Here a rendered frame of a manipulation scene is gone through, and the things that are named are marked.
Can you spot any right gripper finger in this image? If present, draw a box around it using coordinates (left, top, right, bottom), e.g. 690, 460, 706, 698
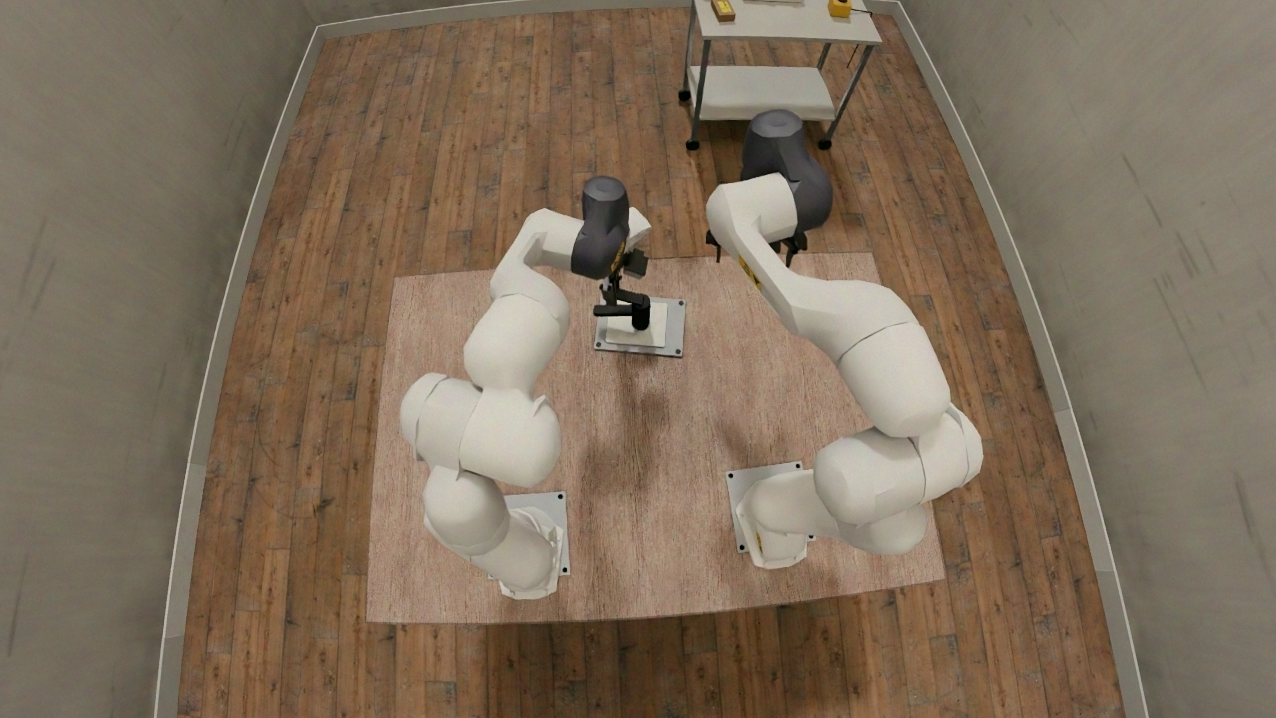
706, 230, 721, 263
781, 232, 806, 268

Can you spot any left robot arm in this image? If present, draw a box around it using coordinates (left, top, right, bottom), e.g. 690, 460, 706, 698
399, 176, 651, 599

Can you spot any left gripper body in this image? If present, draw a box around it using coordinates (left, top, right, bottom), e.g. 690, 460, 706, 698
609, 253, 627, 279

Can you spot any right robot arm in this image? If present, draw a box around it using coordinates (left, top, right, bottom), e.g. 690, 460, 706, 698
706, 108, 983, 569

